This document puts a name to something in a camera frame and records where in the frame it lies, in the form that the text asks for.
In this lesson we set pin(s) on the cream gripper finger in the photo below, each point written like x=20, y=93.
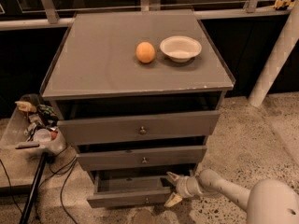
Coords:
x=173, y=199
x=174, y=178

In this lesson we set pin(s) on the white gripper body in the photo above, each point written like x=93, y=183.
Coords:
x=183, y=187

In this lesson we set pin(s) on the white paper bowl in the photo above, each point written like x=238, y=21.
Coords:
x=180, y=49

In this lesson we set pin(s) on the white diagonal support post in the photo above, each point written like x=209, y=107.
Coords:
x=284, y=45

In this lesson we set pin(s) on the orange ball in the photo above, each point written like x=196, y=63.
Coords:
x=145, y=52

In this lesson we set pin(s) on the grey drawer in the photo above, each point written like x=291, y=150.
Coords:
x=138, y=128
x=135, y=158
x=127, y=188

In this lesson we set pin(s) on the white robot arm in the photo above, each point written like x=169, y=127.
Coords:
x=269, y=201

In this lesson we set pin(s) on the grey drawer cabinet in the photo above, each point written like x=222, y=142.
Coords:
x=97, y=75

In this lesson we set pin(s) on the grey top drawer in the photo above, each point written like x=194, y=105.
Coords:
x=138, y=128

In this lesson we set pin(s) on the assorted items in bin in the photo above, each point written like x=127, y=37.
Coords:
x=42, y=121

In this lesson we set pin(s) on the grey middle drawer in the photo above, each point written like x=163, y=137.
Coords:
x=135, y=158

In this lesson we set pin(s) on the black stand pole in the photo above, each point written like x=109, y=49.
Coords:
x=33, y=190

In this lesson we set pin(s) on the yellow clamp on rail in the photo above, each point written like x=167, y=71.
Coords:
x=281, y=4

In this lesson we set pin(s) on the metal railing frame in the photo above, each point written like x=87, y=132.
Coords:
x=34, y=14

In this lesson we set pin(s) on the grey bottom drawer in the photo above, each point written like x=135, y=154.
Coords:
x=127, y=188

